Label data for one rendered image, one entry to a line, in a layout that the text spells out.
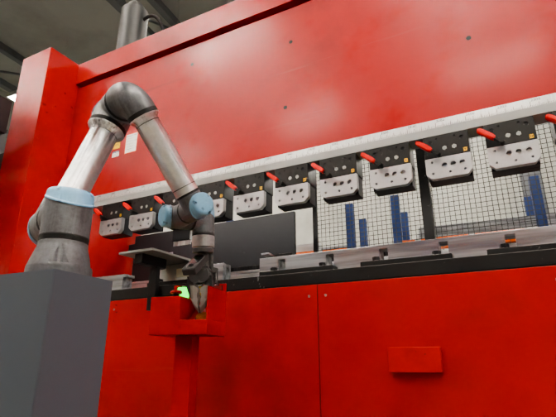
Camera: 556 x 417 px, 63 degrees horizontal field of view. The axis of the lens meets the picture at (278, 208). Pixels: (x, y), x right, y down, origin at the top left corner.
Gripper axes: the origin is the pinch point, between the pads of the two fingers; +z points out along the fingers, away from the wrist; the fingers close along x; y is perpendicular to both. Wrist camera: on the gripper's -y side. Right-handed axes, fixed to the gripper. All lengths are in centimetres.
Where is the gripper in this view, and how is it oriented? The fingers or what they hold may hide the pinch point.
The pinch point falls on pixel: (199, 309)
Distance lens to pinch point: 153.0
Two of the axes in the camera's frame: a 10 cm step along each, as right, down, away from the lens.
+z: 0.2, 9.7, -2.4
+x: -9.7, 0.8, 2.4
